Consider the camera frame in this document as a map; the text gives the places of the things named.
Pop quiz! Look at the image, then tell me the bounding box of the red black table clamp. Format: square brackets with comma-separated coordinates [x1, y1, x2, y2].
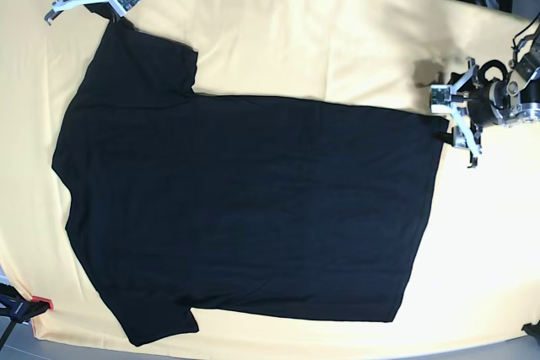
[1, 283, 53, 324]

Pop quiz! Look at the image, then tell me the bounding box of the black corner clamp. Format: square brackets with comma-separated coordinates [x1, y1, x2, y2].
[521, 322, 540, 341]

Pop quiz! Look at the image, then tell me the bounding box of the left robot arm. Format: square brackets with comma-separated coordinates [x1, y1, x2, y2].
[438, 29, 539, 168]

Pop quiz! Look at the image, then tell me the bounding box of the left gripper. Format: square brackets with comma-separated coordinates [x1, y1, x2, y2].
[448, 57, 510, 169]

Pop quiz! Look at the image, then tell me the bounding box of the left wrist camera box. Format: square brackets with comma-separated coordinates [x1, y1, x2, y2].
[429, 84, 452, 115]

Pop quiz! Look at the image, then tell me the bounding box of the dark navy T-shirt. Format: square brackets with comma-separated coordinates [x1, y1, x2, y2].
[52, 23, 448, 347]

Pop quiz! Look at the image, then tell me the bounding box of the cream yellow table cloth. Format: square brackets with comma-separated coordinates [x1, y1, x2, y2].
[1, 0, 539, 359]

